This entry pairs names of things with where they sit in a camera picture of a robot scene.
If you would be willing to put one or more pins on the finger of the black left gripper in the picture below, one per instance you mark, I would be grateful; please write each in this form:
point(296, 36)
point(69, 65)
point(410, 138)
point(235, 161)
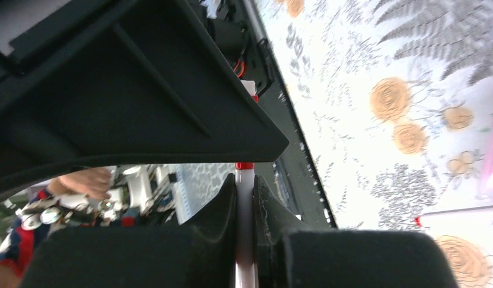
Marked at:
point(169, 94)

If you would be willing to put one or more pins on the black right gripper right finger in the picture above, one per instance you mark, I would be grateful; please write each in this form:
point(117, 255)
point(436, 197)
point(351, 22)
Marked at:
point(290, 253)

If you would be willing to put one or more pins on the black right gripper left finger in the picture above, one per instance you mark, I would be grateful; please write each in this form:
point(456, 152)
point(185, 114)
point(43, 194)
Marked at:
point(198, 253)

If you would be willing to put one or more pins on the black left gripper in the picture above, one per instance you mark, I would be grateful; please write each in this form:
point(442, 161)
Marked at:
point(51, 46)

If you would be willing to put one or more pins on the white marker red cap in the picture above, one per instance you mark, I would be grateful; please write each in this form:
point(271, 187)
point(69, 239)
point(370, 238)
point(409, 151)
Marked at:
point(245, 236)
point(461, 220)

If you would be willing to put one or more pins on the operator hand in background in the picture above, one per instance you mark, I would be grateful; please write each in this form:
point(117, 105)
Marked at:
point(93, 183)

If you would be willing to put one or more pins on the floral patterned table mat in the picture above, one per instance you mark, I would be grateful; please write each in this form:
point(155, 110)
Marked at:
point(395, 99)

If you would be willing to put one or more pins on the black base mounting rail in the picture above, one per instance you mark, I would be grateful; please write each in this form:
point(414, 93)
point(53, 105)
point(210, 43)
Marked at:
point(294, 171)

